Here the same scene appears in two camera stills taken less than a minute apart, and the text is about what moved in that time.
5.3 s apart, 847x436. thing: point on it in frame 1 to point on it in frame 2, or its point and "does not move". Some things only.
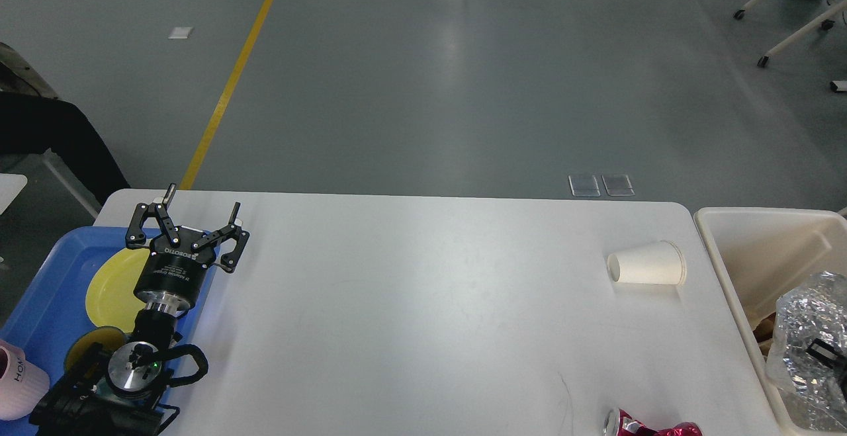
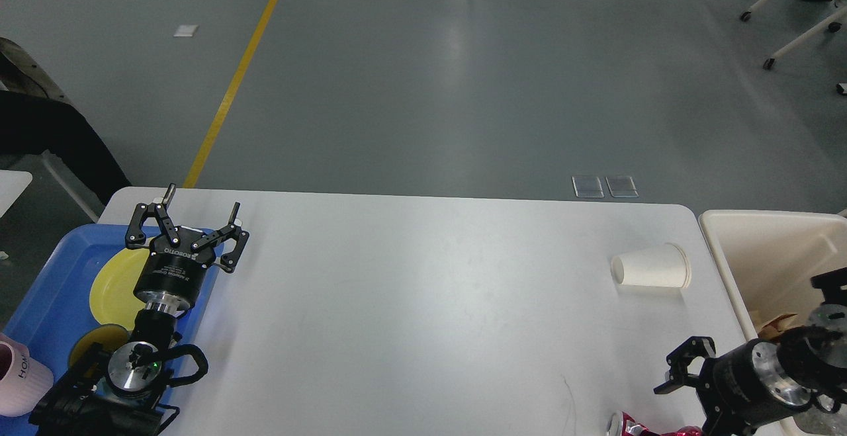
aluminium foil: [817, 411] does not move
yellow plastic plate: [110, 299] does not move
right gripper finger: [828, 354] to [750, 386]
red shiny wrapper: [618, 423] does not move
